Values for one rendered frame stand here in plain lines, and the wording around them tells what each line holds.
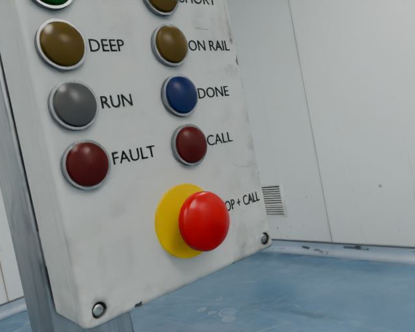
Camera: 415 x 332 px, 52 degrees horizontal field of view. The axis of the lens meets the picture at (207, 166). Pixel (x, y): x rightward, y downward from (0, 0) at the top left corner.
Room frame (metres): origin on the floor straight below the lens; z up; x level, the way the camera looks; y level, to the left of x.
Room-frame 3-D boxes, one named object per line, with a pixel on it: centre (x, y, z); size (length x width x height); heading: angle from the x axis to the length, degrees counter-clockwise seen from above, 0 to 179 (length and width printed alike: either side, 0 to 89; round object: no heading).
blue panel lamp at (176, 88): (0.31, 0.01, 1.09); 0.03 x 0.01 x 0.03; 130
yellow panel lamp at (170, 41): (0.31, 0.01, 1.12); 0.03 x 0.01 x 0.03; 130
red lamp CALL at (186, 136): (0.31, 0.01, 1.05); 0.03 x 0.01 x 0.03; 130
